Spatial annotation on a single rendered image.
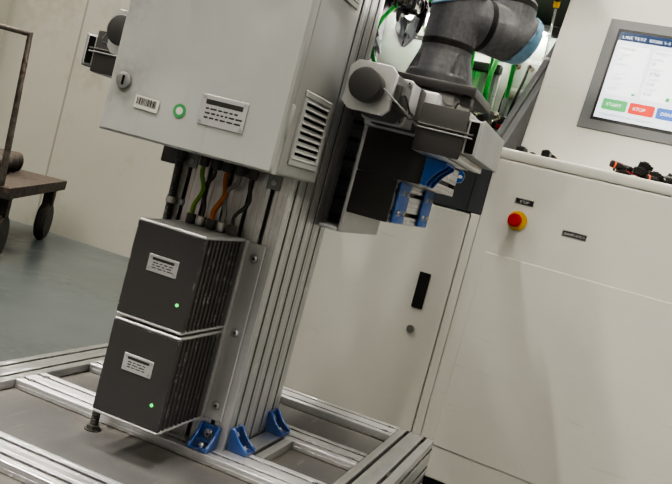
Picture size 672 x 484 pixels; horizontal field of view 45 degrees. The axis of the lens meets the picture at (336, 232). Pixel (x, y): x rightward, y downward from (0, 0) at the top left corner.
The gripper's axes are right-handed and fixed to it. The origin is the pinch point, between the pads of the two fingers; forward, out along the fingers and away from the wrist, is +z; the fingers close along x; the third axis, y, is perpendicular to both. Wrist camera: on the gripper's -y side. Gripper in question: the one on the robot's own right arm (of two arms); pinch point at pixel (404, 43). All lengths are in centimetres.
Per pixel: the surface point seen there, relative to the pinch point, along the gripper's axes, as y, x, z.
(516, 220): 9, 47, 41
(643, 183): 5, 74, 25
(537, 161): 5, 47, 25
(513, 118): -7.9, 34.8, 13.8
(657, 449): 6, 94, 86
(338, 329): 5, 5, 84
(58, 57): -178, -308, 11
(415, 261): 5, 22, 59
